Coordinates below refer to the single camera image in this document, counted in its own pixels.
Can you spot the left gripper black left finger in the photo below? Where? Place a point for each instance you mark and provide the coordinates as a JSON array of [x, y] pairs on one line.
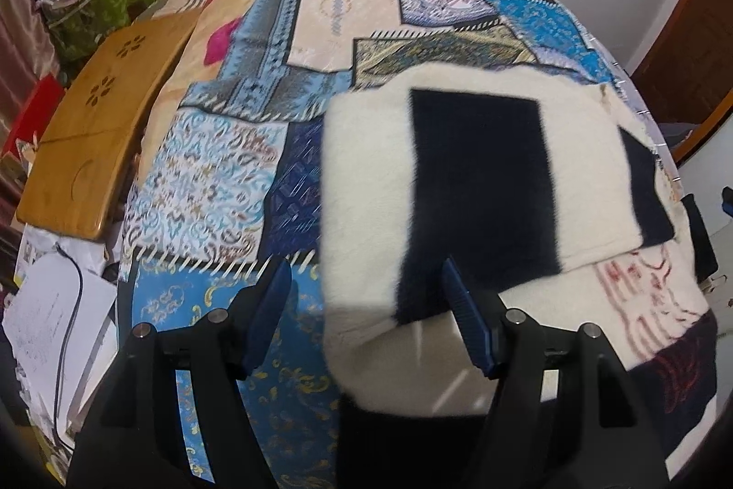
[[132, 435]]

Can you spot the green patterned storage bag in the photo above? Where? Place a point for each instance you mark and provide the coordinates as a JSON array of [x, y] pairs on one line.
[[78, 26]]

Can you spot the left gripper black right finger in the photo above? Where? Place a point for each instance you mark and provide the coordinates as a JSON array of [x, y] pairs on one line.
[[565, 412]]

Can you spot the red box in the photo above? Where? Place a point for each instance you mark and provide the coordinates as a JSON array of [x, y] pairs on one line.
[[38, 111]]

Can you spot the blue patchwork bedspread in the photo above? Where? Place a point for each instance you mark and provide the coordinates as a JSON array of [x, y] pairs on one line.
[[229, 173]]

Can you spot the white paper sheets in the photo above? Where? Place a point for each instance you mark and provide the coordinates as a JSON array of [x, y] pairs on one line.
[[59, 329]]

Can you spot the wooden folding lap table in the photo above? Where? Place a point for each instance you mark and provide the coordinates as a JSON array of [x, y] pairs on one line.
[[85, 154]]

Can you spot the brown wooden door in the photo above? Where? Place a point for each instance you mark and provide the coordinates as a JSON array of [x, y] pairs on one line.
[[686, 77]]

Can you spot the white and navy knit sweater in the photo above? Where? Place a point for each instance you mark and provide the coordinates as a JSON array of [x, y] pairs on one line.
[[542, 189]]

